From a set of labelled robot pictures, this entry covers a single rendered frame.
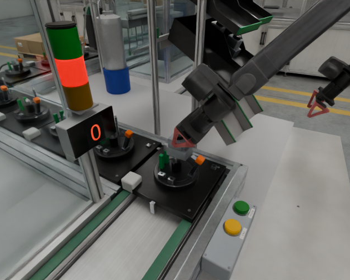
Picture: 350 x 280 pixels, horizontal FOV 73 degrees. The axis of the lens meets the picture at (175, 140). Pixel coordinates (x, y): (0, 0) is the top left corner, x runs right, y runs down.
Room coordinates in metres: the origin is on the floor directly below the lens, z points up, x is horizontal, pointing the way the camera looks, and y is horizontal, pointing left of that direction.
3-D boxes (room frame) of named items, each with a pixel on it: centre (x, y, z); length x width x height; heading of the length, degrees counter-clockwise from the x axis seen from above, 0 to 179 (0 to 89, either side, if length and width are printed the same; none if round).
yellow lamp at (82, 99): (0.45, 0.20, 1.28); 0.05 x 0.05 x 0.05
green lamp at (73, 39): (0.45, 0.20, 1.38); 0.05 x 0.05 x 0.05
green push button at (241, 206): (0.42, -0.18, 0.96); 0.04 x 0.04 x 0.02
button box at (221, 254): (0.36, -0.14, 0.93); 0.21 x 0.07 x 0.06; 149
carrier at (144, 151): (0.68, 0.22, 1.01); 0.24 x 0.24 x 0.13; 59
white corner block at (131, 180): (0.51, 0.13, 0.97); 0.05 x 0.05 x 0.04; 59
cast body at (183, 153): (0.55, 0.00, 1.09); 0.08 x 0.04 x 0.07; 60
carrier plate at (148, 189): (0.55, 0.00, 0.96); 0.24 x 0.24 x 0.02; 59
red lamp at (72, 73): (0.45, 0.20, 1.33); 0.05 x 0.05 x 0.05
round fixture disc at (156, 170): (0.55, 0.00, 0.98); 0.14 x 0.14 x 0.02
